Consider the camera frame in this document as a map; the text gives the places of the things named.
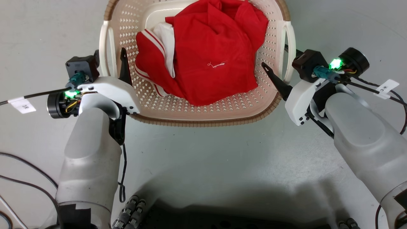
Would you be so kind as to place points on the red garment with white stripes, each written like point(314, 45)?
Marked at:
point(213, 60)

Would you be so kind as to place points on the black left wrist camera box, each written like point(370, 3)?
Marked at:
point(81, 66)

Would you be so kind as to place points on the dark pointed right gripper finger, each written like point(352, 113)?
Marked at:
point(292, 51)
point(279, 84)

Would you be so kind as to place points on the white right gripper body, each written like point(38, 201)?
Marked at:
point(297, 101)

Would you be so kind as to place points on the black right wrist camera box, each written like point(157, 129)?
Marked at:
point(308, 63)

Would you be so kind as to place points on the beige plastic laundry basket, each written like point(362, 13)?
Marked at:
point(203, 109)

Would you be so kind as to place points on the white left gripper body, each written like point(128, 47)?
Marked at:
point(111, 89)

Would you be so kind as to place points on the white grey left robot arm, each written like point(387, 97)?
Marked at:
point(89, 165)

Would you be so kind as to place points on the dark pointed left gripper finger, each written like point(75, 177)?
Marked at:
point(97, 58)
point(125, 70)

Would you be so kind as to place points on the dark wheeled robot base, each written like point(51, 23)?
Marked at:
point(222, 219)

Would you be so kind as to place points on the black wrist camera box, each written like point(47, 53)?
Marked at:
point(81, 66)
point(308, 63)

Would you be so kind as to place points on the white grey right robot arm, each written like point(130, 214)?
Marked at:
point(359, 136)

